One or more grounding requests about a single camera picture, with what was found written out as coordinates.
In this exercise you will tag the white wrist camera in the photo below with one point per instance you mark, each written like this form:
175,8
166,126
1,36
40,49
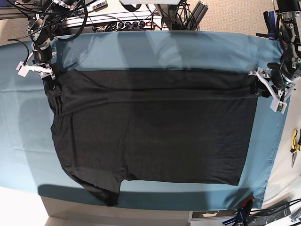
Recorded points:
278,106
22,69

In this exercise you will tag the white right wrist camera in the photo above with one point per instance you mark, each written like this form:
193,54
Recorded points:
22,69

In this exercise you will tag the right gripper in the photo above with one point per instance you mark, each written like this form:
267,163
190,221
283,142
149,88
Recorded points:
42,57

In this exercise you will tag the white power strip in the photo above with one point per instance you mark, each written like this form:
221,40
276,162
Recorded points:
143,19

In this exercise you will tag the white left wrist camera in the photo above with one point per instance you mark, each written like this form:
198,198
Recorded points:
278,106

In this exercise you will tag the orange blue clamp bottom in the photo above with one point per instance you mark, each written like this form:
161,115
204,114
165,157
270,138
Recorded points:
242,214

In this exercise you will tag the black bag with cords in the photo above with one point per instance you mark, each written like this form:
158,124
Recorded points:
264,217

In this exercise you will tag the yellow handled pliers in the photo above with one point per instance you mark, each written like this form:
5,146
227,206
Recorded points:
295,146

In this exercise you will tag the blue black clamp top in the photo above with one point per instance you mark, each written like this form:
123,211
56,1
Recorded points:
270,24

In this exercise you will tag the dark grey T-shirt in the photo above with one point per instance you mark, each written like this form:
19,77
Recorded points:
152,125

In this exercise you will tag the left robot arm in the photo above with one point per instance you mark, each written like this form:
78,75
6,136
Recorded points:
288,26

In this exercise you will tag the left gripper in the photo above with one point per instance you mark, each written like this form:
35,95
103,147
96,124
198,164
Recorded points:
274,81

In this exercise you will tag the blue table cloth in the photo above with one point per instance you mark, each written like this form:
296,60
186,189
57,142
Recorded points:
28,161

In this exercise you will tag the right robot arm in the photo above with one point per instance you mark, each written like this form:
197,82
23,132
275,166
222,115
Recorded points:
40,29

